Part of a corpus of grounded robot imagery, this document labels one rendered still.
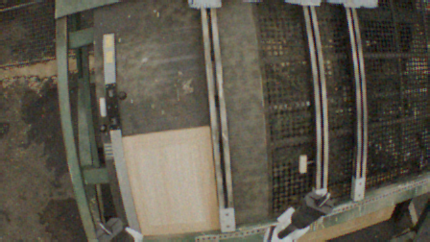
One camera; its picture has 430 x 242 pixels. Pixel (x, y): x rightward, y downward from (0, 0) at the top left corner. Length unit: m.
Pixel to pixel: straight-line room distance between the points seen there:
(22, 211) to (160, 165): 1.79
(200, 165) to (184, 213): 0.24
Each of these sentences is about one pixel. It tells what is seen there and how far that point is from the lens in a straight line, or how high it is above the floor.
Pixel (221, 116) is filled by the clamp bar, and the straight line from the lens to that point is 2.69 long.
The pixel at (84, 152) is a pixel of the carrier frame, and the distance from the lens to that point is 3.41.
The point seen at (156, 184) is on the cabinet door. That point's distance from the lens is 2.81.
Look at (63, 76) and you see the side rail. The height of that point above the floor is 1.60.
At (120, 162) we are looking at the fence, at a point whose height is 1.23.
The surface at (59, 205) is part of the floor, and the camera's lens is 4.20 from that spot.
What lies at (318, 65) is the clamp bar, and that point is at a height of 1.51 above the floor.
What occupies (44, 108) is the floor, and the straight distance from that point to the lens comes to 4.93.
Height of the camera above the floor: 3.29
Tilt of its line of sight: 45 degrees down
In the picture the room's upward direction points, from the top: straight up
